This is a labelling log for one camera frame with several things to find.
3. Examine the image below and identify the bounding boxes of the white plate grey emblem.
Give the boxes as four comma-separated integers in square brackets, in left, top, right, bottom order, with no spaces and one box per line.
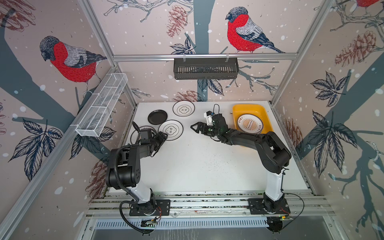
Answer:
[158,120,184,141]

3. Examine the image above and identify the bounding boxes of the small black plate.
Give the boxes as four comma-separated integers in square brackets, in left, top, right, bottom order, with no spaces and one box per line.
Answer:
[148,110,168,125]

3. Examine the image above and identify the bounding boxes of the orange sunburst plate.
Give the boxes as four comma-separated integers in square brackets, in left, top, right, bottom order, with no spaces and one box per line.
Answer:
[237,114,264,134]
[130,126,157,145]

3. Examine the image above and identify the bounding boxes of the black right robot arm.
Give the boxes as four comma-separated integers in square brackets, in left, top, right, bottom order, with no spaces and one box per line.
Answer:
[191,111,292,214]

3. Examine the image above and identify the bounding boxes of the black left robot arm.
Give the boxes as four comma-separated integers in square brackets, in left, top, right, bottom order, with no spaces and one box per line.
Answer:
[106,129,168,215]

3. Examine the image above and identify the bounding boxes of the yellow plastic bin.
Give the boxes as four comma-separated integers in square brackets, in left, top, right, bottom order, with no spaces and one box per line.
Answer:
[233,104,274,134]

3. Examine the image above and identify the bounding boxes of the white plate back centre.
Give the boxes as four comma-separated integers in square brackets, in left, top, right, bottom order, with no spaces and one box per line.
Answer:
[173,101,195,117]

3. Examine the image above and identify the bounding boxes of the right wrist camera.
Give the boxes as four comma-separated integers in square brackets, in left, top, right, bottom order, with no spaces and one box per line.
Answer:
[204,111,214,126]

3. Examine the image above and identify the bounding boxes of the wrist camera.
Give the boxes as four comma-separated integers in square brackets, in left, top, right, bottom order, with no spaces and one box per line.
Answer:
[204,111,214,126]
[140,129,152,143]

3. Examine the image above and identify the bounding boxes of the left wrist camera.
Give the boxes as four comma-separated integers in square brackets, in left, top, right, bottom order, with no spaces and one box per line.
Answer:
[140,129,152,143]

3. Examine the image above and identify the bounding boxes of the black hanging wire basket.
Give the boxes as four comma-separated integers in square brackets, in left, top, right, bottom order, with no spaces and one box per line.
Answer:
[174,58,239,80]

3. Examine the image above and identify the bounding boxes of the left black cable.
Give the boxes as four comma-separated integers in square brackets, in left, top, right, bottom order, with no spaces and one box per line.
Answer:
[113,121,160,235]

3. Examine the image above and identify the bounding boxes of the white mesh wall shelf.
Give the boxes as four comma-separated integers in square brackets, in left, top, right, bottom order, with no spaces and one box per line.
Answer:
[76,73,128,137]

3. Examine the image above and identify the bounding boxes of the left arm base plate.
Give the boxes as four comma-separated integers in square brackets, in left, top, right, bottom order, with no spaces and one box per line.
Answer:
[129,200,171,217]

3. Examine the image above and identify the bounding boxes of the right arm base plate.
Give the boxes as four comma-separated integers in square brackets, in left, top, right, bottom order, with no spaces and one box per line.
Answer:
[247,197,291,215]

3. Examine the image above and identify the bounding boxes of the aluminium rail bed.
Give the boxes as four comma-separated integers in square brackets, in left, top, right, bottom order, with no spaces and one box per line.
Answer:
[85,192,336,219]

